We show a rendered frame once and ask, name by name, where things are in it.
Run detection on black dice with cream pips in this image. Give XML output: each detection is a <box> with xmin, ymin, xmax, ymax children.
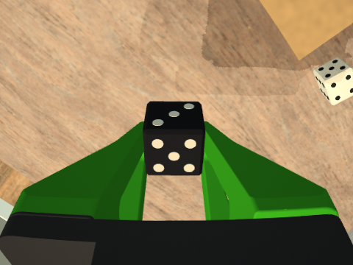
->
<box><xmin>143</xmin><ymin>102</ymin><xmax>205</xmax><ymax>176</ymax></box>

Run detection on tan flat mat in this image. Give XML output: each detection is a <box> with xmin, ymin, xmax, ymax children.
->
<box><xmin>259</xmin><ymin>0</ymin><xmax>353</xmax><ymax>60</ymax></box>

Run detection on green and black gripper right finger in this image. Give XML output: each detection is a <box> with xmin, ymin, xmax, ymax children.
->
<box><xmin>201</xmin><ymin>121</ymin><xmax>339</xmax><ymax>220</ymax></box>

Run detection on cream die with black pips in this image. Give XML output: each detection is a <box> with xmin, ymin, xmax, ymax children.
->
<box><xmin>313</xmin><ymin>57</ymin><xmax>353</xmax><ymax>105</ymax></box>

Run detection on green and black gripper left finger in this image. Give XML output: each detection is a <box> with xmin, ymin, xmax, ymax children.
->
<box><xmin>10</xmin><ymin>121</ymin><xmax>147</xmax><ymax>220</ymax></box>

